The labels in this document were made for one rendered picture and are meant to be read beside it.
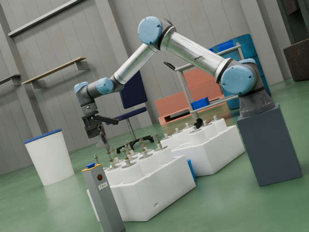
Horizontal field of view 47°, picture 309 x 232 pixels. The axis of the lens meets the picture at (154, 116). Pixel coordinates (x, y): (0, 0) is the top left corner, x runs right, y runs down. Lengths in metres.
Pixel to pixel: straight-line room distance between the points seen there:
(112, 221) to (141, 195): 0.17
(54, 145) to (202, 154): 2.60
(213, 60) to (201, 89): 5.50
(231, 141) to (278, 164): 0.71
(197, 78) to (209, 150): 5.42
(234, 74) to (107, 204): 0.78
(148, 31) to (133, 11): 7.26
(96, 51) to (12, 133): 3.58
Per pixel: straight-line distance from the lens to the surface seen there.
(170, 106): 6.99
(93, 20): 9.21
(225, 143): 2.17
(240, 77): 1.41
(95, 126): 1.76
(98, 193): 1.61
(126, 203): 1.71
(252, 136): 1.55
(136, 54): 1.73
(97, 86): 1.70
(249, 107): 1.55
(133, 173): 1.67
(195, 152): 2.04
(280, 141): 1.55
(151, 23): 1.52
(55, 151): 4.33
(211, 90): 6.95
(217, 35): 8.19
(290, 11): 6.24
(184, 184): 1.85
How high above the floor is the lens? 0.50
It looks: 2 degrees down
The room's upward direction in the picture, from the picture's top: 20 degrees counter-clockwise
